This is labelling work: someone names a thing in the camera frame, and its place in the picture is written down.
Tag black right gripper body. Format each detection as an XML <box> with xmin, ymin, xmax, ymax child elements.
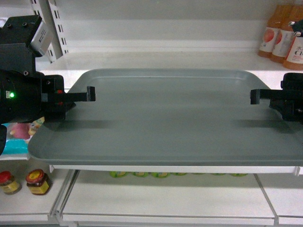
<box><xmin>269</xmin><ymin>72</ymin><xmax>303</xmax><ymax>122</ymax></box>

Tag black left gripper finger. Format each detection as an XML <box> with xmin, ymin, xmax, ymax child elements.
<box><xmin>42</xmin><ymin>86</ymin><xmax>96</xmax><ymax>102</ymax></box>

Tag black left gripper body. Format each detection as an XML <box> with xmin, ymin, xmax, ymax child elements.
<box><xmin>41</xmin><ymin>75</ymin><xmax>76</xmax><ymax>121</ymax></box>

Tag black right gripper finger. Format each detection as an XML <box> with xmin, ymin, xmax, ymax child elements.
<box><xmin>250</xmin><ymin>89</ymin><xmax>303</xmax><ymax>105</ymax></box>

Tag grey rectangular serving tray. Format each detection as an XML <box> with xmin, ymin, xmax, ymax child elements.
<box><xmin>28</xmin><ymin>69</ymin><xmax>303</xmax><ymax>166</ymax></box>

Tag colourful snack package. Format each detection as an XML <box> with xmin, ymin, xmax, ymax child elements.
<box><xmin>2</xmin><ymin>117</ymin><xmax>45</xmax><ymax>155</ymax></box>

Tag orange juice bottle right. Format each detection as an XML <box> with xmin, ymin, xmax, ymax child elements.
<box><xmin>283</xmin><ymin>4</ymin><xmax>303</xmax><ymax>71</ymax></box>

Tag orange juice bottle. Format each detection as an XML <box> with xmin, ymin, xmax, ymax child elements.
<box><xmin>270</xmin><ymin>6</ymin><xmax>295</xmax><ymax>63</ymax></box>
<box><xmin>283</xmin><ymin>4</ymin><xmax>303</xmax><ymax>71</ymax></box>
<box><xmin>258</xmin><ymin>3</ymin><xmax>286</xmax><ymax>58</ymax></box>

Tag orange juice bottle middle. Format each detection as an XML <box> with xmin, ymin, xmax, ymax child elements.
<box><xmin>270</xmin><ymin>6</ymin><xmax>295</xmax><ymax>63</ymax></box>

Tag orange juice bottle left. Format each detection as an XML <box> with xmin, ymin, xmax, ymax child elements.
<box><xmin>258</xmin><ymin>3</ymin><xmax>286</xmax><ymax>58</ymax></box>

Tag red lid sauce jar left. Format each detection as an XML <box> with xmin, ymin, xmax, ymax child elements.
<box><xmin>0</xmin><ymin>171</ymin><xmax>22</xmax><ymax>195</ymax></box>

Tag white slotted shelf upright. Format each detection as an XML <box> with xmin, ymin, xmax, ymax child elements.
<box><xmin>30</xmin><ymin>0</ymin><xmax>69</xmax><ymax>63</ymax></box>

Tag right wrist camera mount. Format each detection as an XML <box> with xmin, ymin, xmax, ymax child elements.
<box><xmin>288</xmin><ymin>20</ymin><xmax>303</xmax><ymax>37</ymax></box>

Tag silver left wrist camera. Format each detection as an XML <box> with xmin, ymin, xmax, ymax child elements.
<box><xmin>0</xmin><ymin>15</ymin><xmax>53</xmax><ymax>57</ymax></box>

